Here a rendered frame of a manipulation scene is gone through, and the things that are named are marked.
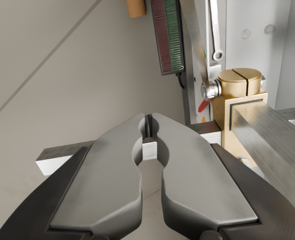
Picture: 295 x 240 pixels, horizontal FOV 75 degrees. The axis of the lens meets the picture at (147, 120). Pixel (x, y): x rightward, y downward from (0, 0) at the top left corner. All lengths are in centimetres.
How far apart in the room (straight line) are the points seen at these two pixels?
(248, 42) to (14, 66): 115
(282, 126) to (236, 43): 32
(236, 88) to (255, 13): 29
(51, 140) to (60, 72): 49
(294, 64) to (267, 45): 7
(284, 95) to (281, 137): 38
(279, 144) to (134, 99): 103
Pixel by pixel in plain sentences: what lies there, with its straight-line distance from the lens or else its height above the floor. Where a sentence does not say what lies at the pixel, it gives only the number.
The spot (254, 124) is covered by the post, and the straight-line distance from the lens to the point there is 21.
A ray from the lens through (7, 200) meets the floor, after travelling 207.
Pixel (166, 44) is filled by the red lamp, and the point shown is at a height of 70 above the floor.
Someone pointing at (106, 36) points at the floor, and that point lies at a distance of 110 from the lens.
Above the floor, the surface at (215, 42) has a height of 71.
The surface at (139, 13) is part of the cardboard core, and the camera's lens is 100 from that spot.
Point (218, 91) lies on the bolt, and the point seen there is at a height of 85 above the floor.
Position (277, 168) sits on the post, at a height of 96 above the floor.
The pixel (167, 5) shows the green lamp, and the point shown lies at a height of 70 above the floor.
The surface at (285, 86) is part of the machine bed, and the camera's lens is 57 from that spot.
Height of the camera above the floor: 108
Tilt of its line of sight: 61 degrees down
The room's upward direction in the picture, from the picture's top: 178 degrees clockwise
